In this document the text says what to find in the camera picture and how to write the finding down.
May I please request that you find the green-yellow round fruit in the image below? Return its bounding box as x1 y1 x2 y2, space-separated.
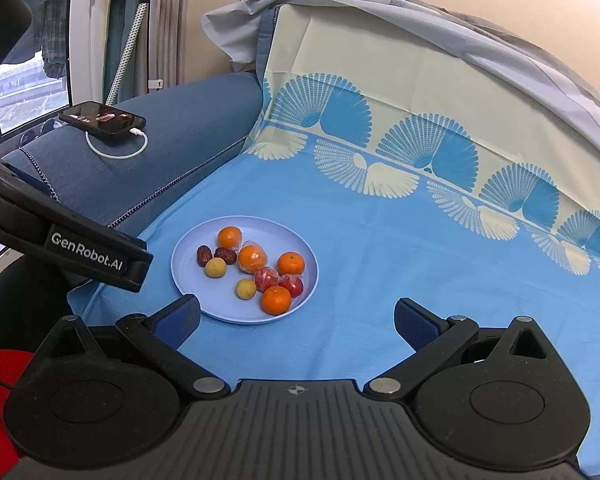
204 257 227 278
235 278 258 300

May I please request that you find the blue denim sofa armrest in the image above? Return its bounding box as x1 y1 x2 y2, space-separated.
3 72 262 235

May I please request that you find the white charging cable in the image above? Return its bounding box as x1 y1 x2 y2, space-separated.
84 128 150 162

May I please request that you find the blue fan-pattern sofa cover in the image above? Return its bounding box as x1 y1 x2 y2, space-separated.
69 6 600 474

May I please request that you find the red fruit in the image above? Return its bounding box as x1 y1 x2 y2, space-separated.
253 266 279 292
277 274 304 298

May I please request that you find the garment steamer pole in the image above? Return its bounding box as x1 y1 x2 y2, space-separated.
102 0 159 104

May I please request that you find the dark red jujube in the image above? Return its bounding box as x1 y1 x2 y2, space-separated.
196 245 213 268
214 247 237 266

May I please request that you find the grey curtain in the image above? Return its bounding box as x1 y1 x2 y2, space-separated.
147 0 187 92

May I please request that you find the bare orange tangerine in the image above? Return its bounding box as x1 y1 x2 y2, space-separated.
276 252 306 275

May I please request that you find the light purple plastic plate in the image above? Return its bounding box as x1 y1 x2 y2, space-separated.
168 214 321 326

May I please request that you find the black smartphone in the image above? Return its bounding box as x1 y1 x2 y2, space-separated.
59 101 146 141

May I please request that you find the grey crumpled sheet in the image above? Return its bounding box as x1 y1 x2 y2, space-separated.
200 0 600 118

